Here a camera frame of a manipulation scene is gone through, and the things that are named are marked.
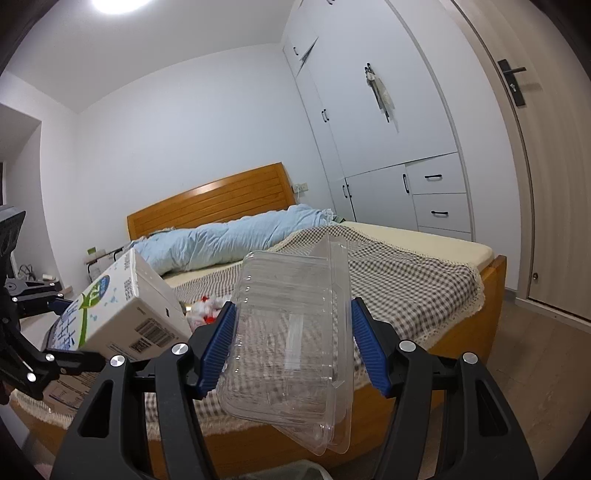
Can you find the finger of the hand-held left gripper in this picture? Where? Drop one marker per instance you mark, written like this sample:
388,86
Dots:
32,295
69,362

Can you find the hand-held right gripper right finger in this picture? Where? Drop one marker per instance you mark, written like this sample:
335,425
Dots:
367,346

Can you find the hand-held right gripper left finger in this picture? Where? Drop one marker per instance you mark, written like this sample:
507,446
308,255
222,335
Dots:
218,350

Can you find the white tissue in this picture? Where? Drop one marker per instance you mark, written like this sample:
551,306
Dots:
203,304

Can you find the clear plastic clamshell container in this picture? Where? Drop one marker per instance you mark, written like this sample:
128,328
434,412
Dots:
286,323

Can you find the white green-print milk carton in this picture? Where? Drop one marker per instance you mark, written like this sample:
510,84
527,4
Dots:
120,295

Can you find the small green box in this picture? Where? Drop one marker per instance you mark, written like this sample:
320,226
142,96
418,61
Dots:
94,252

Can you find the light blue duvet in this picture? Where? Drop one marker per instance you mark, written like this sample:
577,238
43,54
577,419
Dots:
207,244

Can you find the wooden bed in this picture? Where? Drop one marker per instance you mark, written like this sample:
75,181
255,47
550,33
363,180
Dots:
221,198

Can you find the white wardrobe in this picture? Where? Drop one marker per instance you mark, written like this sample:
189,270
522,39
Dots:
369,152

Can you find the round ceiling light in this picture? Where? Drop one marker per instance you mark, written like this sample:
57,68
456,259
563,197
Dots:
122,5

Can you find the black-frame bedside table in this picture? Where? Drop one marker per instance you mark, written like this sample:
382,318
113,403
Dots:
99,259

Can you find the white wall socket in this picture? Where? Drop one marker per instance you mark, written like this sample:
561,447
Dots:
302,187

